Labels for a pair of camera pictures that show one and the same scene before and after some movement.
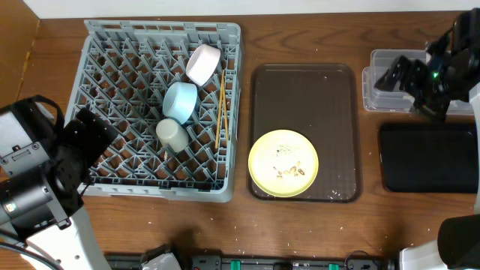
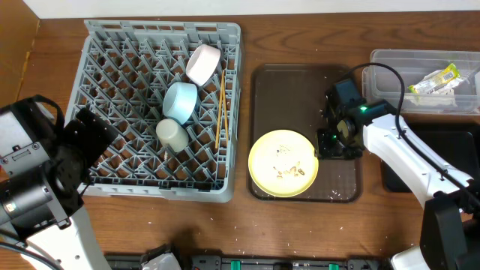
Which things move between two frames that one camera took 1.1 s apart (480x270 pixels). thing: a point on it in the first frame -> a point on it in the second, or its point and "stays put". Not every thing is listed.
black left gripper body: (71, 151) stays put
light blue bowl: (180, 100) stays put
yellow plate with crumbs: (283, 163) stays put
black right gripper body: (415, 77) -> (329, 144)
